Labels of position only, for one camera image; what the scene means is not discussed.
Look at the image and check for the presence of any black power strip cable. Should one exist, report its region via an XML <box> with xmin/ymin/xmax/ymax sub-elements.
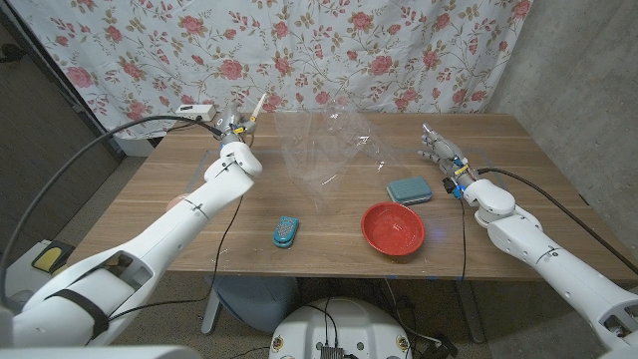
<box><xmin>166</xmin><ymin>117</ymin><xmax>203</xmax><ymax>134</ymax></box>

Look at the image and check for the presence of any floral print curtain backdrop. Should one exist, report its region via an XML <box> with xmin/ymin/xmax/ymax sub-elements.
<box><xmin>9</xmin><ymin>0</ymin><xmax>534</xmax><ymax>140</ymax></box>

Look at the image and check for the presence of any grey blue chair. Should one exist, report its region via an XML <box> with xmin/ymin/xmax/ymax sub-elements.
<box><xmin>200</xmin><ymin>275</ymin><xmax>300</xmax><ymax>335</ymax></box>

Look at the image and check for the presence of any white robot torso base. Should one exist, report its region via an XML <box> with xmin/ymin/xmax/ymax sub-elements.
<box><xmin>268</xmin><ymin>297</ymin><xmax>414</xmax><ymax>359</ymax></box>

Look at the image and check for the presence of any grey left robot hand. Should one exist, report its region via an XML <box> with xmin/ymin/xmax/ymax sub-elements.
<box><xmin>216</xmin><ymin>102</ymin><xmax>260</xmax><ymax>146</ymax></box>

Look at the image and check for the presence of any teal sponge block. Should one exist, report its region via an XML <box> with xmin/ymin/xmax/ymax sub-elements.
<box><xmin>386</xmin><ymin>176</ymin><xmax>433</xmax><ymax>206</ymax></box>

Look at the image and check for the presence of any white floor cable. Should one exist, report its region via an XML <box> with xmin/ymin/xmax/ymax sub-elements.
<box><xmin>383</xmin><ymin>278</ymin><xmax>443</xmax><ymax>345</ymax></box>

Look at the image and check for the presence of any black power adapter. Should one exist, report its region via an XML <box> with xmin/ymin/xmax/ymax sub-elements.
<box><xmin>423</xmin><ymin>334</ymin><xmax>459</xmax><ymax>359</ymax></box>

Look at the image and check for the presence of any black yellow foot pedal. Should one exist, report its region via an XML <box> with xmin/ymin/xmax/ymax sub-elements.
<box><xmin>30</xmin><ymin>240</ymin><xmax>76</xmax><ymax>274</ymax></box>

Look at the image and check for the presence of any black torso cable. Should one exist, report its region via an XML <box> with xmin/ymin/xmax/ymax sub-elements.
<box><xmin>303</xmin><ymin>297</ymin><xmax>340</xmax><ymax>348</ymax></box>

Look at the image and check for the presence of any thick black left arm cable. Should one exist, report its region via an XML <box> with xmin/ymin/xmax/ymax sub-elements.
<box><xmin>0</xmin><ymin>115</ymin><xmax>223</xmax><ymax>310</ymax></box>

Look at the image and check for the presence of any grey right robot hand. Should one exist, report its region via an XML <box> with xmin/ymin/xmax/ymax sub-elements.
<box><xmin>417</xmin><ymin>123</ymin><xmax>479</xmax><ymax>188</ymax></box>

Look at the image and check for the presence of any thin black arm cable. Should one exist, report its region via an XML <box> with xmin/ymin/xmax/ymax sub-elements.
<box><xmin>458</xmin><ymin>198</ymin><xmax>469</xmax><ymax>280</ymax></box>
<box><xmin>107</xmin><ymin>193</ymin><xmax>245</xmax><ymax>323</ymax></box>

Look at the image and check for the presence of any white power strip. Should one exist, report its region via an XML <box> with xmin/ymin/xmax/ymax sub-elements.
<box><xmin>174</xmin><ymin>103</ymin><xmax>217</xmax><ymax>123</ymax></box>

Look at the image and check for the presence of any grey table leg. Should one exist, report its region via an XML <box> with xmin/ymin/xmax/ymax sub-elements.
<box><xmin>456</xmin><ymin>279</ymin><xmax>485</xmax><ymax>344</ymax></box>

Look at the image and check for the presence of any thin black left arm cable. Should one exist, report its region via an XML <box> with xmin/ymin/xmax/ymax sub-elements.
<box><xmin>107</xmin><ymin>193</ymin><xmax>245</xmax><ymax>323</ymax></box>

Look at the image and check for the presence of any red round tray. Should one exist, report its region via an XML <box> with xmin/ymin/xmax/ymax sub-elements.
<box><xmin>360</xmin><ymin>200</ymin><xmax>427</xmax><ymax>257</ymax></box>

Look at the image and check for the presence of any white floor platform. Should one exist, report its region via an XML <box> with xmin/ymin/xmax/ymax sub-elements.
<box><xmin>4</xmin><ymin>238</ymin><xmax>61</xmax><ymax>290</ymax></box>

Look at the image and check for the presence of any clear cling film sheet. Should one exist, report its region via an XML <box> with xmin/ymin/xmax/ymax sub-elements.
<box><xmin>272</xmin><ymin>99</ymin><xmax>400</xmax><ymax>210</ymax></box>

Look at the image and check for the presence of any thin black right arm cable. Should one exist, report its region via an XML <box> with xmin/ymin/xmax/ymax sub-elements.
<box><xmin>458</xmin><ymin>198</ymin><xmax>469</xmax><ymax>280</ymax></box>

